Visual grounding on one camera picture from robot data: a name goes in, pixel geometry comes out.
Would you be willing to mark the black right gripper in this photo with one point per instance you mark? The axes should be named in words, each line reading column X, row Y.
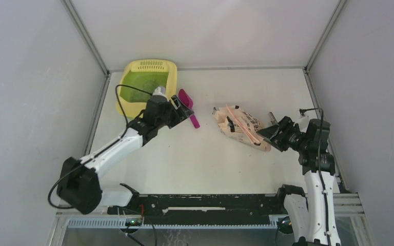
column 286, row 124

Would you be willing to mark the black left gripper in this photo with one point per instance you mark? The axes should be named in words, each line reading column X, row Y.
column 182, row 113

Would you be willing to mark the magenta plastic scoop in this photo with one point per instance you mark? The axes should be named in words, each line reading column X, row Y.
column 187, row 101

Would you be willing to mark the peach cat litter bag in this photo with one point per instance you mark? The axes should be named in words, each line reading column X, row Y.
column 237, row 124

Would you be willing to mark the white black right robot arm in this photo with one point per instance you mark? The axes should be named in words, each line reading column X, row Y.
column 311, row 210

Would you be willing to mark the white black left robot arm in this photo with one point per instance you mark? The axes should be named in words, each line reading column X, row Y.
column 79, row 182

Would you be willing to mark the yellow green litter box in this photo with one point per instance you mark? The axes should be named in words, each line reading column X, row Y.
column 139, row 80

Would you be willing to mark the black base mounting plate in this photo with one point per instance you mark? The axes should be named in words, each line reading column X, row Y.
column 211, row 217

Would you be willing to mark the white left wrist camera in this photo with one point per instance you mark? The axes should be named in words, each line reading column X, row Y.
column 160, row 91

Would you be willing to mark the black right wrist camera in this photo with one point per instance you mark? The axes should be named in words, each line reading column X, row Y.
column 316, row 135

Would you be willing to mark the white slotted cable duct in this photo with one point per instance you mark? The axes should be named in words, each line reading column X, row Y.
column 115, row 223

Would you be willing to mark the aluminium frame rail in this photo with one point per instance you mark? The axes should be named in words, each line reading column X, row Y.
column 345, row 205

